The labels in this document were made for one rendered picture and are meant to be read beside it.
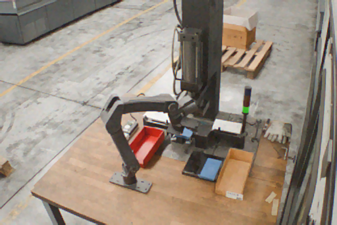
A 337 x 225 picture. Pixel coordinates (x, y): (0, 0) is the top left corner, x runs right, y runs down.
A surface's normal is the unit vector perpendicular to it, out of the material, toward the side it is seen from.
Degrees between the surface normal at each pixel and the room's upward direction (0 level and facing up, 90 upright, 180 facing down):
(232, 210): 0
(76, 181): 0
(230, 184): 0
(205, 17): 90
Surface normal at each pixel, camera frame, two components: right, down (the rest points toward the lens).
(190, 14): -0.38, 0.52
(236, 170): -0.04, -0.83
